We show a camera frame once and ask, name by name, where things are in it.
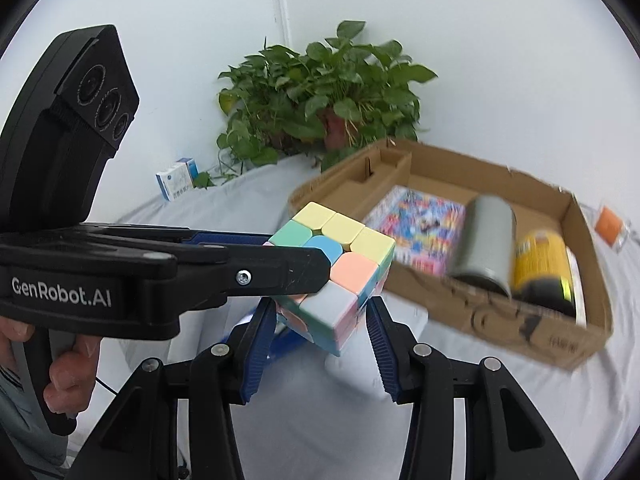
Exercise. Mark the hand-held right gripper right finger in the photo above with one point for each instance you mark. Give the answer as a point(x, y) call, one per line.
point(385, 355)

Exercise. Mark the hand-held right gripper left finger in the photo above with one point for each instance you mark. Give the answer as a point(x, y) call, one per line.
point(255, 355)

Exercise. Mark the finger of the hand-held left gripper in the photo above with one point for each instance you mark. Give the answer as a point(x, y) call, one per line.
point(220, 239)
point(280, 270)

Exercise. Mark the pastel puzzle cube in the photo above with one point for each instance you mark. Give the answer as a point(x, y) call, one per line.
point(340, 260)

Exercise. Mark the brown cardboard box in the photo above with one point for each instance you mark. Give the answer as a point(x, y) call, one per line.
point(500, 320)

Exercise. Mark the colourful cartoon puzzle box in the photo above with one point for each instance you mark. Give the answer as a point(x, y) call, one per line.
point(420, 230)

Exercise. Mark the grey metal can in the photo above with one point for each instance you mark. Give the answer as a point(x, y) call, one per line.
point(485, 240)

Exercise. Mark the yellow bottle with black band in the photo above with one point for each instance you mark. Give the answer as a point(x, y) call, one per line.
point(540, 260)

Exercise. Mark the person's left hand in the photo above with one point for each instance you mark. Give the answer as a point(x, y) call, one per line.
point(70, 375)

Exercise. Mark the blue and white medicine box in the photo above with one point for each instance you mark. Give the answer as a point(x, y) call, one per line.
point(175, 180)

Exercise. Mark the grey tablecloth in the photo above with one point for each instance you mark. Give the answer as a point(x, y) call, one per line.
point(310, 425)

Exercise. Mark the potted green plant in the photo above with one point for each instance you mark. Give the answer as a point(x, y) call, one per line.
point(325, 85)

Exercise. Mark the small orange labelled container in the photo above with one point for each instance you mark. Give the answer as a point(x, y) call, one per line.
point(610, 225)

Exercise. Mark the white wall conduit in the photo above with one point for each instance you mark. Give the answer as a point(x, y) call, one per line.
point(281, 0)

